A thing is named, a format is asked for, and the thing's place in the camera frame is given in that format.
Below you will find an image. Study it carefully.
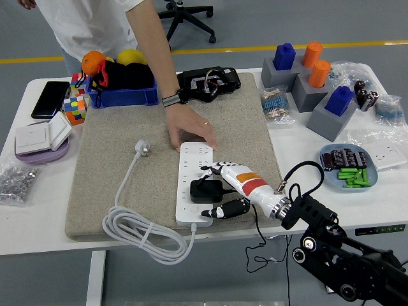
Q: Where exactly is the clear bag of small parts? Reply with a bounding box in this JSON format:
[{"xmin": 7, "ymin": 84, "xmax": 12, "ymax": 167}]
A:
[{"xmin": 328, "ymin": 60, "xmax": 380, "ymax": 96}]

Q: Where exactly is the grey-brown mat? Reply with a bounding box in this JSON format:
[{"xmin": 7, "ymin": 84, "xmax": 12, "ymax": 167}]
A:
[{"xmin": 65, "ymin": 72, "xmax": 284, "ymax": 242}]

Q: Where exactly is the blue square peg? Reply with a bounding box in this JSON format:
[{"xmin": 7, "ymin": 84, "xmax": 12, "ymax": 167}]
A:
[
  {"xmin": 324, "ymin": 85, "xmax": 355, "ymax": 117},
  {"xmin": 272, "ymin": 43, "xmax": 297, "ymax": 71}
]

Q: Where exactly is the white wall switch panel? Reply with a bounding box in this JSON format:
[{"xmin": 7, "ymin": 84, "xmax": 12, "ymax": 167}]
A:
[
  {"xmin": 48, "ymin": 111, "xmax": 73, "ymax": 152},
  {"xmin": 14, "ymin": 122, "xmax": 52, "ymax": 156}
]

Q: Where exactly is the grey black wristband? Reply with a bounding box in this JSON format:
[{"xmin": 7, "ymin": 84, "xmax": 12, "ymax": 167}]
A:
[{"xmin": 161, "ymin": 92, "xmax": 181, "ymax": 108}]

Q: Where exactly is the black table control panel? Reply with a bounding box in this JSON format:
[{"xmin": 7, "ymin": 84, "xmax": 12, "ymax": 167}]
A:
[{"xmin": 354, "ymin": 224, "xmax": 406, "ymax": 237}]

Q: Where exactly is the black office chair base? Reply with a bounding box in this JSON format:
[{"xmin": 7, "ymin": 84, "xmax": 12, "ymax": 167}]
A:
[{"xmin": 157, "ymin": 0, "xmax": 217, "ymax": 52}]

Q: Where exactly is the large colourful puzzle cube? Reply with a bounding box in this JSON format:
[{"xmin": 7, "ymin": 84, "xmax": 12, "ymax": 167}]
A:
[{"xmin": 62, "ymin": 95, "xmax": 88, "ymax": 126}]

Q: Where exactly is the clear empty plastic bag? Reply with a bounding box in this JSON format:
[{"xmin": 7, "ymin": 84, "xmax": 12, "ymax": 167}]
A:
[{"xmin": 346, "ymin": 129, "xmax": 408, "ymax": 173}]

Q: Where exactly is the white power strip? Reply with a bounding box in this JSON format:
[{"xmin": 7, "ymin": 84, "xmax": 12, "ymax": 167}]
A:
[{"xmin": 175, "ymin": 142, "xmax": 214, "ymax": 228}]

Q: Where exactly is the black opened electronic device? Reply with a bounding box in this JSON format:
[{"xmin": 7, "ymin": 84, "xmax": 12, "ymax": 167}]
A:
[{"xmin": 176, "ymin": 66, "xmax": 242, "ymax": 103}]

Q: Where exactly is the black plug adapter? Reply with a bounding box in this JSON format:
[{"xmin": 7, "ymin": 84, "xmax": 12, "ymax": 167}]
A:
[{"xmin": 189, "ymin": 178, "xmax": 225, "ymax": 204}]

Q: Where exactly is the orange cylinder peg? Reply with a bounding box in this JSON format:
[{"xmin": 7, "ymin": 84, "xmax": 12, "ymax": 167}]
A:
[
  {"xmin": 301, "ymin": 41, "xmax": 323, "ymax": 69},
  {"xmin": 307, "ymin": 59, "xmax": 332, "ymax": 89}
]

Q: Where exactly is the white power strip cord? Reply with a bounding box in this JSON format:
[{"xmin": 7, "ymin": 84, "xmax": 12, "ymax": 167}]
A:
[{"xmin": 101, "ymin": 138, "xmax": 197, "ymax": 265}]

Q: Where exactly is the bag of metal nuts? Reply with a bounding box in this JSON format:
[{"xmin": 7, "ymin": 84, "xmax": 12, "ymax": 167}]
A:
[{"xmin": 0, "ymin": 161, "xmax": 41, "ymax": 207}]

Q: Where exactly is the black loose capacitor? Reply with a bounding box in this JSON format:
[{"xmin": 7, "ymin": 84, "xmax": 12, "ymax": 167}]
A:
[
  {"xmin": 357, "ymin": 89, "xmax": 369, "ymax": 110},
  {"xmin": 363, "ymin": 91, "xmax": 380, "ymax": 112},
  {"xmin": 353, "ymin": 80, "xmax": 374, "ymax": 94}
]

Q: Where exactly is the black smartphone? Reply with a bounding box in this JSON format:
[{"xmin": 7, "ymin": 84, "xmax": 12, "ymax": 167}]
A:
[{"xmin": 31, "ymin": 80, "xmax": 71, "ymax": 120}]

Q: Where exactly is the wide grey holder block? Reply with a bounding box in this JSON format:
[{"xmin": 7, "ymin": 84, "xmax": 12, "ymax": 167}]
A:
[{"xmin": 260, "ymin": 56, "xmax": 305, "ymax": 93}]

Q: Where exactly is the yellow lemon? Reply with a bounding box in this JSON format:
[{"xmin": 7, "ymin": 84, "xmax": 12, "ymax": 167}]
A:
[{"xmin": 116, "ymin": 48, "xmax": 148, "ymax": 66}]

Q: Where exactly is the thin black adapter cord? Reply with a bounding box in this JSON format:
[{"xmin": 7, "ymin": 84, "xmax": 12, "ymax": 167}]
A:
[{"xmin": 222, "ymin": 188, "xmax": 293, "ymax": 306}]

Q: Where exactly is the purple round plate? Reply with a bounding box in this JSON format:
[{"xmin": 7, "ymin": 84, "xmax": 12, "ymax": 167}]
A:
[{"xmin": 14, "ymin": 120, "xmax": 71, "ymax": 166}]

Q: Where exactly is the bag of blue resistors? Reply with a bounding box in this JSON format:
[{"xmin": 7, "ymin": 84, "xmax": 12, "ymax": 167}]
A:
[{"xmin": 373, "ymin": 94, "xmax": 407, "ymax": 128}]

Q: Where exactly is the black drawstring pouch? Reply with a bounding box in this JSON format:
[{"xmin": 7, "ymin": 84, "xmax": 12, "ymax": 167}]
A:
[{"xmin": 75, "ymin": 59, "xmax": 156, "ymax": 108}]

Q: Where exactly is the orange fruit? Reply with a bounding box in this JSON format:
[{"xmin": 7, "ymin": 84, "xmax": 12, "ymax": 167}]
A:
[{"xmin": 81, "ymin": 50, "xmax": 108, "ymax": 77}]

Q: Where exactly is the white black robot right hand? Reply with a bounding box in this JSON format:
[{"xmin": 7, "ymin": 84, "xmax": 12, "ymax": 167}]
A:
[{"xmin": 199, "ymin": 160, "xmax": 283, "ymax": 221}]

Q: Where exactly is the white wall socket panel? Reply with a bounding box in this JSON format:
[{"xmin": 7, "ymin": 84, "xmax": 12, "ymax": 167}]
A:
[{"xmin": 363, "ymin": 142, "xmax": 408, "ymax": 170}]

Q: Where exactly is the small colourful puzzle cube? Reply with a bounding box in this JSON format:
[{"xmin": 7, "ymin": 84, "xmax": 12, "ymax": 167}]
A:
[{"xmin": 69, "ymin": 72, "xmax": 92, "ymax": 97}]

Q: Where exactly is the bag of taped resistors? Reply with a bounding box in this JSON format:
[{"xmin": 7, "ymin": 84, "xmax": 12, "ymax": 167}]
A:
[{"xmin": 259, "ymin": 86, "xmax": 296, "ymax": 126}]

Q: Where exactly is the black capacitor with print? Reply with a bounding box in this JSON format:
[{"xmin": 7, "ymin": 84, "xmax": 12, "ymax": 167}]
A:
[
  {"xmin": 343, "ymin": 147, "xmax": 357, "ymax": 168},
  {"xmin": 354, "ymin": 151, "xmax": 368, "ymax": 169},
  {"xmin": 330, "ymin": 149, "xmax": 346, "ymax": 169},
  {"xmin": 321, "ymin": 152, "xmax": 334, "ymax": 172}
]

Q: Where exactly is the light blue plate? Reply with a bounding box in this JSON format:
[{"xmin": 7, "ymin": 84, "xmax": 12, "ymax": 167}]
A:
[{"xmin": 318, "ymin": 143, "xmax": 379, "ymax": 193}]

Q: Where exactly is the person's left hand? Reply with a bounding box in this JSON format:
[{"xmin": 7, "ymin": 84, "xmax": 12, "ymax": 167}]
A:
[{"xmin": 164, "ymin": 102, "xmax": 217, "ymax": 153}]

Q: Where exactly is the white table leg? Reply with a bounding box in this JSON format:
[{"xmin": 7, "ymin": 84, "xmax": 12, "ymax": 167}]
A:
[{"xmin": 85, "ymin": 250, "xmax": 107, "ymax": 306}]

